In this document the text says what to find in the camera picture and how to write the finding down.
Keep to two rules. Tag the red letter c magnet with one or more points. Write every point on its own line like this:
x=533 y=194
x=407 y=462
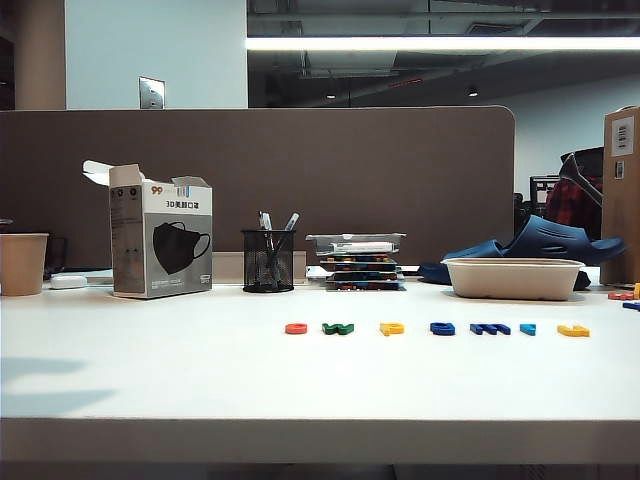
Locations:
x=290 y=328

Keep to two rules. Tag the yellow letter p magnet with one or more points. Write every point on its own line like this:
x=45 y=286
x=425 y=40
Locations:
x=387 y=329

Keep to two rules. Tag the yellow letter u magnet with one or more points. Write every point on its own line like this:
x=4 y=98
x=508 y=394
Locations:
x=567 y=330

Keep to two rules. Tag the flat pack of letter magnets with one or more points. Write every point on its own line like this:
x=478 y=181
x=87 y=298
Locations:
x=365 y=274
x=360 y=260
x=365 y=285

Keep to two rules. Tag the green letter w magnet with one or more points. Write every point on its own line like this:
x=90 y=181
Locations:
x=330 y=328

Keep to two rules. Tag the dark blue letter e magnet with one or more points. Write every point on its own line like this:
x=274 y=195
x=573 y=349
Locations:
x=437 y=329

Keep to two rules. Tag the dark blue letter m magnet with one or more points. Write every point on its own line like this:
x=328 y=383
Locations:
x=477 y=329

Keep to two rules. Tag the light blue letter r magnet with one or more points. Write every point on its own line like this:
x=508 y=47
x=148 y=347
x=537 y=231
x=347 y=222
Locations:
x=526 y=328

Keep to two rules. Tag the brown paper cup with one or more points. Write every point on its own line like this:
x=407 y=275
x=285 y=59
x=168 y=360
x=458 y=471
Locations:
x=22 y=265

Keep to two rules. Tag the small orange letter magnet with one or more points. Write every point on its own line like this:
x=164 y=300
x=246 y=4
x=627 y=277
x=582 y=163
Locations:
x=620 y=296

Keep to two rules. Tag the small blue letter magnet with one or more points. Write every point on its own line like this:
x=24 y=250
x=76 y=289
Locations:
x=632 y=306

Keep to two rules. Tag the clear plastic case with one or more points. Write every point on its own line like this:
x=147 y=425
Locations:
x=350 y=246

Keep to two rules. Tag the black and silver pen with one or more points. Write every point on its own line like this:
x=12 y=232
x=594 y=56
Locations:
x=292 y=221
x=265 y=220

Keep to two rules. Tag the black mesh pen holder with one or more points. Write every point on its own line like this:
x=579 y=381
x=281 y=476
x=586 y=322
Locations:
x=260 y=272

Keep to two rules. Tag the brown desk partition panel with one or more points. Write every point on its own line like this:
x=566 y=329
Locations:
x=425 y=175

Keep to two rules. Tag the navy blue foam slipper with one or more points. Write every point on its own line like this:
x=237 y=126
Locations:
x=545 y=235
x=470 y=251

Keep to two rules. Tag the grey face mask box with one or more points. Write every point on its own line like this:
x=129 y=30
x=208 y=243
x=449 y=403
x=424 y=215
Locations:
x=170 y=250

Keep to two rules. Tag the beige pulp food tray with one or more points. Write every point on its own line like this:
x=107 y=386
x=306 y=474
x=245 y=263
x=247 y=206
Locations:
x=510 y=282

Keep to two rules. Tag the white ceiling light strip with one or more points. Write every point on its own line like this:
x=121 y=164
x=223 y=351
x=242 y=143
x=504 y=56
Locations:
x=400 y=43

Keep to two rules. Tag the computer monitor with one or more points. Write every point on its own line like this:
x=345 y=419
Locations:
x=540 y=190

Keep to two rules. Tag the person in red plaid shirt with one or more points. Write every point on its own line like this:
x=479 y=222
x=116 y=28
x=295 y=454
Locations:
x=567 y=205

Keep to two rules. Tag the white earbuds case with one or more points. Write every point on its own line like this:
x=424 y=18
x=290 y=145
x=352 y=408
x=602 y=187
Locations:
x=67 y=281

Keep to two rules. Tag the brown cardboard box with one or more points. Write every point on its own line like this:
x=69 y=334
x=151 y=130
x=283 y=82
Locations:
x=622 y=225

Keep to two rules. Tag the metal wall switch plate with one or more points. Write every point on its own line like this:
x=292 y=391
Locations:
x=152 y=93

